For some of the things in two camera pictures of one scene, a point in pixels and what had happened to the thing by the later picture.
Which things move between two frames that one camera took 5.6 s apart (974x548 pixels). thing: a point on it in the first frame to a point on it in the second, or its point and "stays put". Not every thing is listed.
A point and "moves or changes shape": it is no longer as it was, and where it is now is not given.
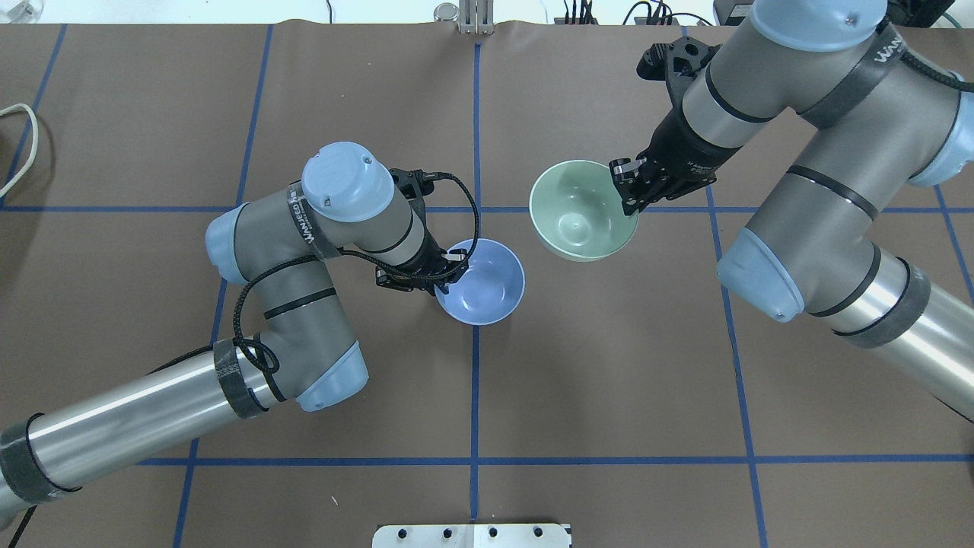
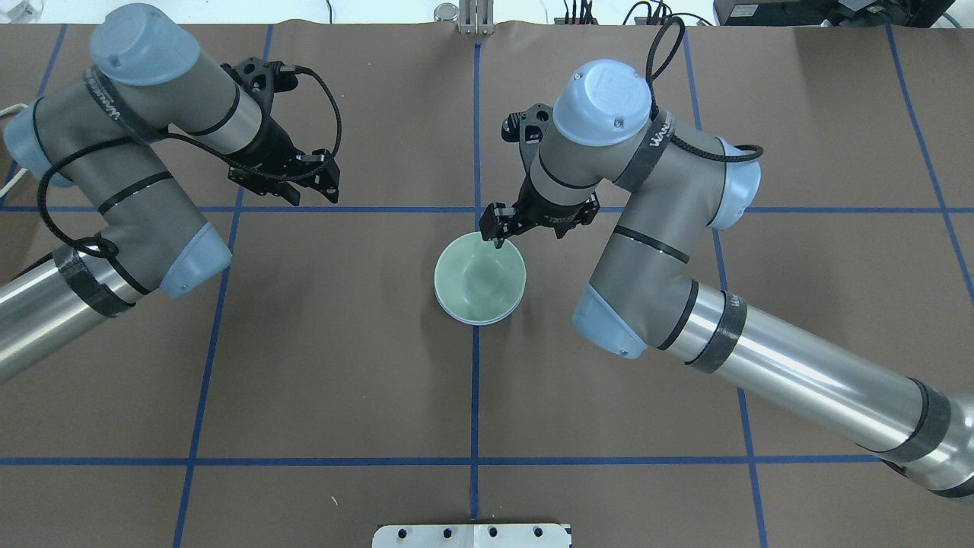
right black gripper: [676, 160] to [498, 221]
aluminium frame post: [476, 17] stays put
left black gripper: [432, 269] to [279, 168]
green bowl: [576, 212] moves or changes shape
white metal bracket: [472, 536] stays put
